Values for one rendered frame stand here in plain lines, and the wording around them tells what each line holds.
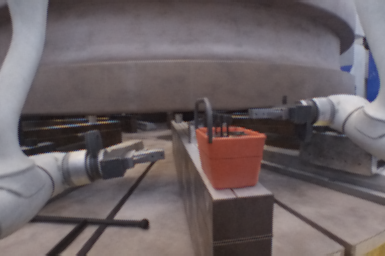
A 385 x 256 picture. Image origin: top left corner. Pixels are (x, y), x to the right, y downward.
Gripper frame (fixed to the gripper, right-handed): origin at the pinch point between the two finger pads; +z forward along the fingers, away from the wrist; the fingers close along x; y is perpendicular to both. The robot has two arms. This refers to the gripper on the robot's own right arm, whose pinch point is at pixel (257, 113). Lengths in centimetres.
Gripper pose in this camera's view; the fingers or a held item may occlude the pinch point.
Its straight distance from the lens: 64.9
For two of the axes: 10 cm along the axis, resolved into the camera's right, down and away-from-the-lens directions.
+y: -0.3, -9.9, -1.1
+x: 1.4, 1.1, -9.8
